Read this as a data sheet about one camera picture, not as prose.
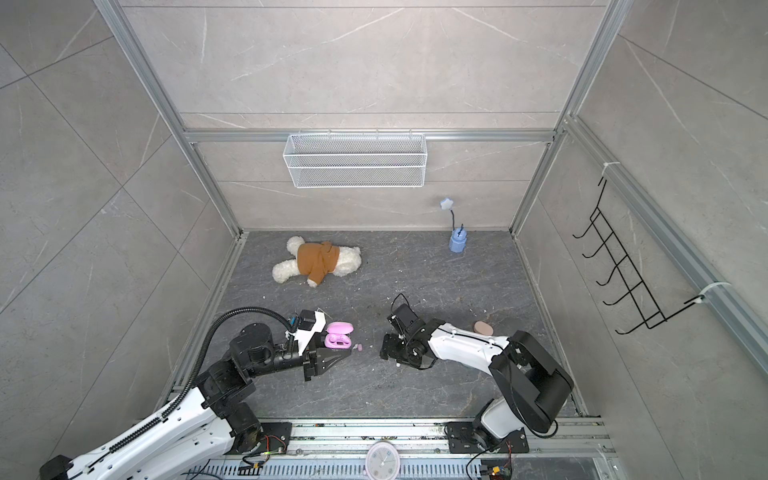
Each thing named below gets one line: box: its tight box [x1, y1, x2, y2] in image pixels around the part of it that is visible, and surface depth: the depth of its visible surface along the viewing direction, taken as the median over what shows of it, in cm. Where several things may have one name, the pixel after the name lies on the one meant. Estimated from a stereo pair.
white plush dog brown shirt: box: [272, 236, 362, 288], surface depth 103 cm
